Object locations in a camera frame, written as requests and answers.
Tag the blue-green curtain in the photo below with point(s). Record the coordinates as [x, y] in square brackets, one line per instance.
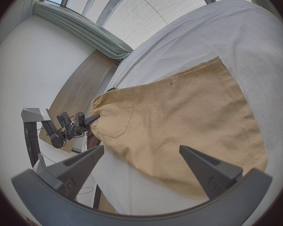
[85, 29]

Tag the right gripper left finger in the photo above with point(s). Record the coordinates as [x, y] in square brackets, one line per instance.
[73, 171]

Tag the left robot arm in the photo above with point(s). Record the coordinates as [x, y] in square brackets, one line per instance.
[53, 133]

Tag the bed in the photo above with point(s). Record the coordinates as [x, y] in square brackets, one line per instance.
[202, 36]

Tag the tan shorts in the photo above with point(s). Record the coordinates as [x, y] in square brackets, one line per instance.
[179, 126]

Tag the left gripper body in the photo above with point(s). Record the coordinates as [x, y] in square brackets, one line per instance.
[78, 123]

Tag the window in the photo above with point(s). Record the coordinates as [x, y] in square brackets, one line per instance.
[136, 13]

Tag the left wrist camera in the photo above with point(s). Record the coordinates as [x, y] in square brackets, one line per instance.
[63, 118]

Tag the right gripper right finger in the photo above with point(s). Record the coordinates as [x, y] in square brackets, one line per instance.
[207, 171]

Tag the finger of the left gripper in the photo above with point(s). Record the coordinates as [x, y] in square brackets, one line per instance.
[92, 118]
[86, 127]

